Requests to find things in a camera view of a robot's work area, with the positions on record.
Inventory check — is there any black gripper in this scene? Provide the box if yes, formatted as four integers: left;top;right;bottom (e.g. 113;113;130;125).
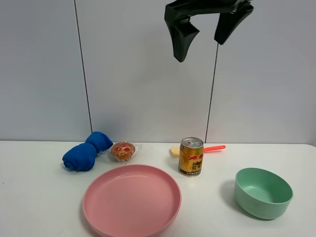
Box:
164;0;254;62

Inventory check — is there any blue towel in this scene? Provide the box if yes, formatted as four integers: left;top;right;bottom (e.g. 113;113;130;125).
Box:
62;131;113;172

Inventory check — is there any gold energy drink can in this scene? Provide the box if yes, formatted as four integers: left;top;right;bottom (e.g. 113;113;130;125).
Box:
178;137;204;177

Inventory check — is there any wrapped muffin with red topping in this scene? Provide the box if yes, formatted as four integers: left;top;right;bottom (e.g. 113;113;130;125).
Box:
97;141;143;165

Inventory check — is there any green plastic bowl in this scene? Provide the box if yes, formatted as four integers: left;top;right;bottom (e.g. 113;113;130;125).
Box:
234;168;293;220

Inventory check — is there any pink plastic plate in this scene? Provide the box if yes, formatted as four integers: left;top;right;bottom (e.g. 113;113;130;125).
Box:
82;164;182;237

